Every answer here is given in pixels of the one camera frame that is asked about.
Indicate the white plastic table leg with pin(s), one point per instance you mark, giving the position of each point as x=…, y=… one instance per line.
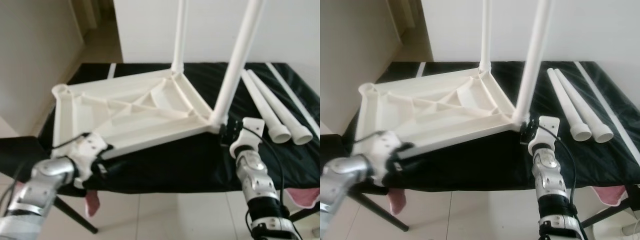
x=585, y=107
x=537, y=50
x=240, y=50
x=285, y=112
x=567, y=105
x=262, y=105
x=485, y=35
x=180, y=35

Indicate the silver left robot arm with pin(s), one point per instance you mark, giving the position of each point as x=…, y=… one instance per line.
x=345, y=175
x=45, y=180

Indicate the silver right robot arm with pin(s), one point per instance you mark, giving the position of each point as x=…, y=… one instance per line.
x=255, y=180
x=550, y=180

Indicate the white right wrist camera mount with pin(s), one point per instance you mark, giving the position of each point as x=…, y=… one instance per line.
x=250, y=127
x=547, y=127

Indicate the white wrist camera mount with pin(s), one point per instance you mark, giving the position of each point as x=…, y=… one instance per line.
x=87, y=147
x=250, y=127
x=547, y=127
x=380, y=150

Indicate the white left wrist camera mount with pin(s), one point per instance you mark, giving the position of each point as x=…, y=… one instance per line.
x=87, y=147
x=380, y=150

